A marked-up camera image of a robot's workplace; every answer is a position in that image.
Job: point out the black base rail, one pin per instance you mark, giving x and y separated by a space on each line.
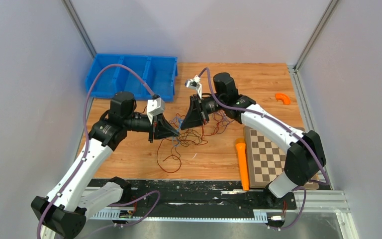
206 199

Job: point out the orange cylinder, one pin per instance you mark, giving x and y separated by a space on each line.
240 146

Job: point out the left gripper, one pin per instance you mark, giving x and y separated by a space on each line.
161 129

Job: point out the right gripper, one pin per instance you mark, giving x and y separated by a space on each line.
195 117

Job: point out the orange curved piece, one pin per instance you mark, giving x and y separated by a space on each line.
284 98

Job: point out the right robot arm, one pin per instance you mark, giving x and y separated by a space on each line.
303 150

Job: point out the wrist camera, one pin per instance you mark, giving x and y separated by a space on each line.
195 84
155 107

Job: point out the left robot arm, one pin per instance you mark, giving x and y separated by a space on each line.
64 210

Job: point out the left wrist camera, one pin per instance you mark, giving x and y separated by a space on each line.
155 107

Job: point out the wooden chessboard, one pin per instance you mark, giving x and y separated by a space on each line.
265 160

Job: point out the blue three-compartment bin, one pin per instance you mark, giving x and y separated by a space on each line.
159 72

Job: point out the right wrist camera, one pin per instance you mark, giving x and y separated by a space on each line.
195 84

